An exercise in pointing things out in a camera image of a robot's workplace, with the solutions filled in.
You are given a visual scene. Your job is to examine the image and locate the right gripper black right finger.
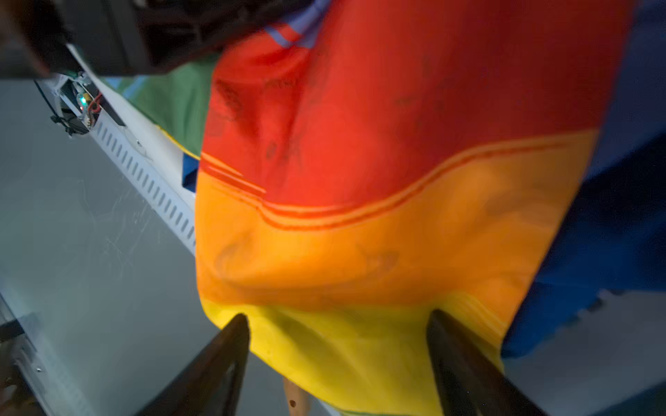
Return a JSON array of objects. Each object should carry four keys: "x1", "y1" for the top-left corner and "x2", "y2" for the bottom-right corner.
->
[{"x1": 426, "y1": 310, "x2": 545, "y2": 415}]

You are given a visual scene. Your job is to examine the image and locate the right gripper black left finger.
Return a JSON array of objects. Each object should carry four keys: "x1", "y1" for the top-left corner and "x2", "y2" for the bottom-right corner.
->
[{"x1": 137, "y1": 314, "x2": 250, "y2": 416}]

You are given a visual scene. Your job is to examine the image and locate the blue red white jacket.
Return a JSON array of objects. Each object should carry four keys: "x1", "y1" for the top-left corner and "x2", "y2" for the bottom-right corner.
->
[{"x1": 501, "y1": 1, "x2": 665, "y2": 358}]

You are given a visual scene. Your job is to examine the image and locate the rainbow striped jacket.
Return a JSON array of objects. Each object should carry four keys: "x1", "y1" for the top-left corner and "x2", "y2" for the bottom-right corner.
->
[{"x1": 107, "y1": 1, "x2": 636, "y2": 415}]

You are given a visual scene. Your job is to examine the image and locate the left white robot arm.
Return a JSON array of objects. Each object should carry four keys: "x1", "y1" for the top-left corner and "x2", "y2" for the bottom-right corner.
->
[{"x1": 1, "y1": 0, "x2": 310, "y2": 79}]

